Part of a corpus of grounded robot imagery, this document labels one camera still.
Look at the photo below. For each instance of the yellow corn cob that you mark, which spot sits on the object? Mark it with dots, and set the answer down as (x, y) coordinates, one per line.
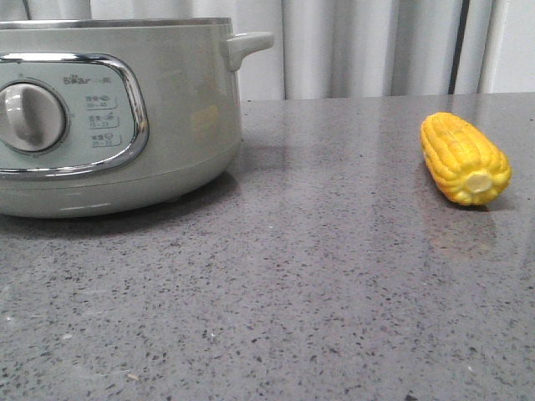
(467, 168)

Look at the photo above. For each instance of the white curtain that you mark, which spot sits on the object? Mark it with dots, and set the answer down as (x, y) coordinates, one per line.
(336, 49)

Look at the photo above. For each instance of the pale green electric pot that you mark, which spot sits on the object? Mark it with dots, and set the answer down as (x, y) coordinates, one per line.
(104, 116)

